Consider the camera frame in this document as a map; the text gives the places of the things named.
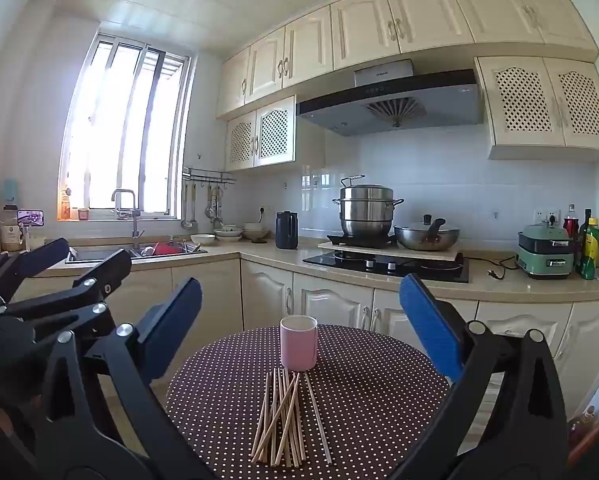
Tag black electric kettle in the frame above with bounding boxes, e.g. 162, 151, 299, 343
275, 211, 299, 250

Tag wide cream lattice door cabinet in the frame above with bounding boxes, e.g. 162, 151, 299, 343
474, 56, 599, 162

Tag steel wok with black handle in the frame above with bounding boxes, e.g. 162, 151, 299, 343
394, 215, 461, 252

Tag green electric cooker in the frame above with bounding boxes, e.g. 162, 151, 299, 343
516, 225, 575, 280

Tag green bottle with yellow label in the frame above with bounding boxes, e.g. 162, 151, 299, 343
581, 218, 599, 281

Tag grey range hood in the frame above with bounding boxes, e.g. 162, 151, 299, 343
295, 58, 484, 137

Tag hanging metal ladle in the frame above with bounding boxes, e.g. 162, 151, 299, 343
180, 184, 198, 230

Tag group of wooden chopsticks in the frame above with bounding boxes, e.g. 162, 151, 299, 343
250, 367, 333, 468

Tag black glass gas stove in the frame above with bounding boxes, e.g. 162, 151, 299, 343
303, 249, 470, 284

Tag light wooden board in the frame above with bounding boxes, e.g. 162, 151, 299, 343
318, 240, 464, 262

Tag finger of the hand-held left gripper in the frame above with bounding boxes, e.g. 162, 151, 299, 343
0, 249, 132, 356
0, 237, 71, 312

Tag metal sink faucet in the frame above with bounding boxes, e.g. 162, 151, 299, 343
111, 189, 145, 251

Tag hanging small kitchen tools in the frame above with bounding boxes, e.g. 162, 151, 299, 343
204, 184, 225, 228

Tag cream base cabinets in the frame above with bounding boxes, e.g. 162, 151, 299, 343
9, 252, 599, 411

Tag metal wall utensil rack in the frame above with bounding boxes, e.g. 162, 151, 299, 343
182, 166, 236, 185

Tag stainless steel steamer pot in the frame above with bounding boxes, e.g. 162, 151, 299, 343
332, 175, 405, 237

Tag white jar with dark lid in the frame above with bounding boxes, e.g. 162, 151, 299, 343
0, 205, 25, 252

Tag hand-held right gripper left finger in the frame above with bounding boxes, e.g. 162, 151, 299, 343
34, 276, 215, 480

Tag phone on stand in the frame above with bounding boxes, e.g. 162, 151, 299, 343
18, 208, 46, 251

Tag narrow cream lattice door cabinet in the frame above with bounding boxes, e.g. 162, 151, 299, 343
224, 95, 325, 172

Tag clear bottle with red label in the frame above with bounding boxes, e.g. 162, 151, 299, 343
564, 204, 580, 241

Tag cream upper wall cabinets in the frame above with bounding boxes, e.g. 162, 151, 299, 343
216, 0, 599, 121

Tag stainless steel sink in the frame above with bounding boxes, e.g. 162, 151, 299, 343
65, 242, 208, 264

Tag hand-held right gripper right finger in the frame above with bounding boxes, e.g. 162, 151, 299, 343
377, 273, 570, 480

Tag black power cable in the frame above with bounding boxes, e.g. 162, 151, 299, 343
484, 256, 519, 281

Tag barred kitchen window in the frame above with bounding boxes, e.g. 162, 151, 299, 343
56, 32, 192, 221

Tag black portable burner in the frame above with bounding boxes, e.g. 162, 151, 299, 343
328, 232, 396, 250

